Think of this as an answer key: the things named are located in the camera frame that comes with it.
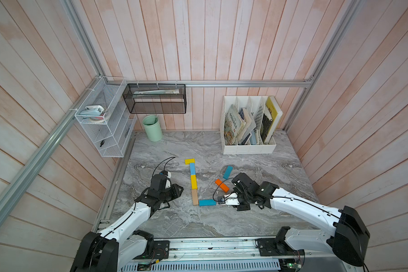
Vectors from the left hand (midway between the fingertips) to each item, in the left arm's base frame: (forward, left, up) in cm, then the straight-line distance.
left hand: (182, 191), depth 86 cm
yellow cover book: (+42, -52, +18) cm, 69 cm away
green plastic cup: (+40, +21, +9) cm, 46 cm away
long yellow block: (+8, -6, -5) cm, 11 cm away
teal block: (+14, -26, -5) cm, 30 cm away
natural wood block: (-2, -7, -4) cm, 8 cm away
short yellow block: (+22, -2, -5) cm, 23 cm away
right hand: (-3, -26, +2) cm, 26 cm away
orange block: (+5, -22, -4) cm, 23 cm away
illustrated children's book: (+39, -30, +12) cm, 51 cm away
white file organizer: (+38, -39, +12) cm, 55 cm away
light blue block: (+16, -5, -5) cm, 18 cm away
